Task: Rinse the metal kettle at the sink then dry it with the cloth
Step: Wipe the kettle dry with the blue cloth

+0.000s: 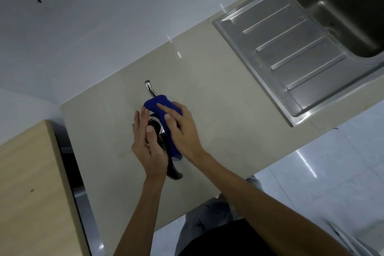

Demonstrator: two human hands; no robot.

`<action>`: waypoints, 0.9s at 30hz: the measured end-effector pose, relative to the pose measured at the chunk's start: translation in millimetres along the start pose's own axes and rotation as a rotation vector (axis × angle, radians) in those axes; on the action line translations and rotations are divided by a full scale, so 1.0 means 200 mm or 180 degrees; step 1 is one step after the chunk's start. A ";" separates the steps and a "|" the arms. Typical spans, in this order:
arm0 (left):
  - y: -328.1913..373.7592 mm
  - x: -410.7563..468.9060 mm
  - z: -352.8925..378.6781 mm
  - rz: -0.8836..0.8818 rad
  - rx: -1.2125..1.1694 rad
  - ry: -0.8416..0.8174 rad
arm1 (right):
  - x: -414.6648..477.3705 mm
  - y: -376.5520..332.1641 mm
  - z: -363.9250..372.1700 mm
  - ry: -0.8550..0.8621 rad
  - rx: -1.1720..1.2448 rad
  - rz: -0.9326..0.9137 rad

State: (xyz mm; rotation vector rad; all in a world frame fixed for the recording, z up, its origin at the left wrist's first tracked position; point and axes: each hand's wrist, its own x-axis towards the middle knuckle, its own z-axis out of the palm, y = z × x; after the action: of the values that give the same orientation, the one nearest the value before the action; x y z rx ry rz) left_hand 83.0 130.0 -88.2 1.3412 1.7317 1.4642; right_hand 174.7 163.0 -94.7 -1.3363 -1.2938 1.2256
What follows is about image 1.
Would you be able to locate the person's left hand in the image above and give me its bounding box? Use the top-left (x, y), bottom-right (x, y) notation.
top-left (132, 108), bottom-right (168, 179)

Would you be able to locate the person's right hand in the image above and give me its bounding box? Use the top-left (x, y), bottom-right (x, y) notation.
top-left (156, 101), bottom-right (208, 166)

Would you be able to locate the blue cleaning cloth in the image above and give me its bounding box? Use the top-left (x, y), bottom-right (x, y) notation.
top-left (143, 94), bottom-right (184, 162)

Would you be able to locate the chrome faucet with dark handle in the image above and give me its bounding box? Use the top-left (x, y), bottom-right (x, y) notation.
top-left (144, 80), bottom-right (184, 181)

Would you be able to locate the person's right forearm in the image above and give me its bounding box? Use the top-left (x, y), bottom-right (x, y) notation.
top-left (192, 150), bottom-right (356, 256)

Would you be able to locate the person's left forearm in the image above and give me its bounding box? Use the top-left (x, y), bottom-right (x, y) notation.
top-left (112, 175), bottom-right (168, 256)

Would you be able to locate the silver metal strip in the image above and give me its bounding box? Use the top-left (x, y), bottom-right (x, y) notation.
top-left (53, 122), bottom-right (105, 256)

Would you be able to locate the black shirt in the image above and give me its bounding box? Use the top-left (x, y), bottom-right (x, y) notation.
top-left (179, 219), bottom-right (278, 256)

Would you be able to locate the light wooden cabinet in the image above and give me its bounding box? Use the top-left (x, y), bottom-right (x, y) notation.
top-left (0, 120), bottom-right (91, 256)

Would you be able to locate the stainless steel sink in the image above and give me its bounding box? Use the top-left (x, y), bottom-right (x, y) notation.
top-left (212, 0), bottom-right (384, 128)

